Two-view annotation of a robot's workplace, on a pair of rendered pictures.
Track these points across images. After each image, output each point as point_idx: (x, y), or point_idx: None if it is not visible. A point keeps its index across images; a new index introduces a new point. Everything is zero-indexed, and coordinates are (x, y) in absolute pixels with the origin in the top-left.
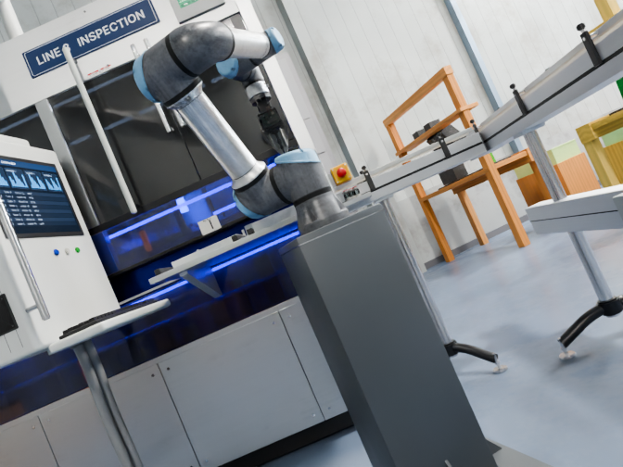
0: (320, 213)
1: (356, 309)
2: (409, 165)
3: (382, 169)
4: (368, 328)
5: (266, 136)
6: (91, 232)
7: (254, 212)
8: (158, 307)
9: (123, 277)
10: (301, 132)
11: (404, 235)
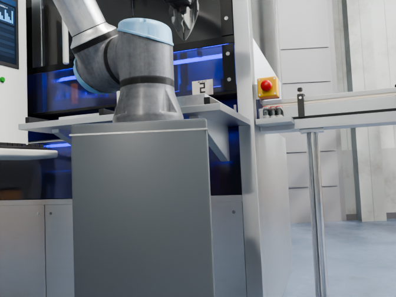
0: (131, 106)
1: (111, 246)
2: (353, 103)
3: (322, 98)
4: (116, 278)
5: (172, 13)
6: (34, 70)
7: (87, 83)
8: (38, 154)
9: (50, 119)
10: (242, 30)
11: (319, 178)
